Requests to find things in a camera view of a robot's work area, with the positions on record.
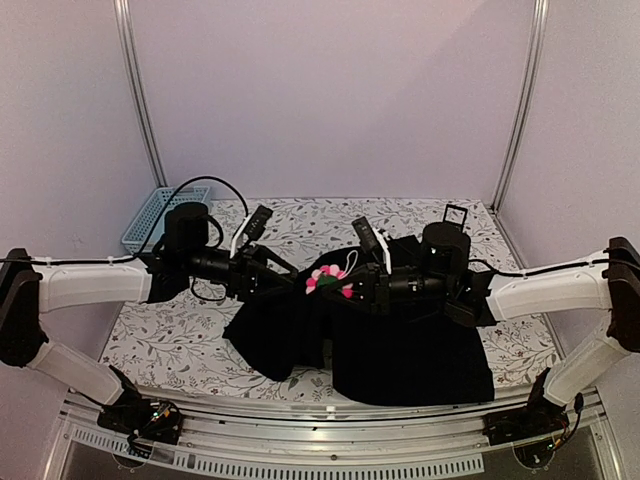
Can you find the right aluminium frame post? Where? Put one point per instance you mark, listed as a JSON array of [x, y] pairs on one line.
[[525, 99]]

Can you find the light blue plastic basket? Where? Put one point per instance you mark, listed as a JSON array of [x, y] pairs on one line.
[[148, 224]]

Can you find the left aluminium frame post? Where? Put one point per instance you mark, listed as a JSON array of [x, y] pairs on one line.
[[124, 23]]

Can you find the small black brooch stand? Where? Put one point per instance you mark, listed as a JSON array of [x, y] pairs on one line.
[[455, 215]]

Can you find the black t-shirt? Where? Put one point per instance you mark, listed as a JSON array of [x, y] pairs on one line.
[[414, 356]]

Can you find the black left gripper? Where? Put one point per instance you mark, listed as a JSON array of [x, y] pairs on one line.
[[248, 265]]

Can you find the floral patterned table mat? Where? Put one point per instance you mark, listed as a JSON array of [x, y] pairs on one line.
[[179, 345]]

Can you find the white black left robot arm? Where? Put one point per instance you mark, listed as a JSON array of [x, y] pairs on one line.
[[32, 286]]

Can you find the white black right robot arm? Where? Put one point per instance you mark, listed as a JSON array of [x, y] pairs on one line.
[[606, 280]]

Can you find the aluminium frame post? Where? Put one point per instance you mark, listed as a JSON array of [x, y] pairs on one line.
[[525, 99], [124, 23]]

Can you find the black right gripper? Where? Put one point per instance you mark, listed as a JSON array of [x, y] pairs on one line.
[[375, 286]]

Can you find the pink flower plush brooch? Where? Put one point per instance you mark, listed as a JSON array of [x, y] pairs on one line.
[[330, 268]]

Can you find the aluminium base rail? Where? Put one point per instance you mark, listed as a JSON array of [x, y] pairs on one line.
[[236, 438]]

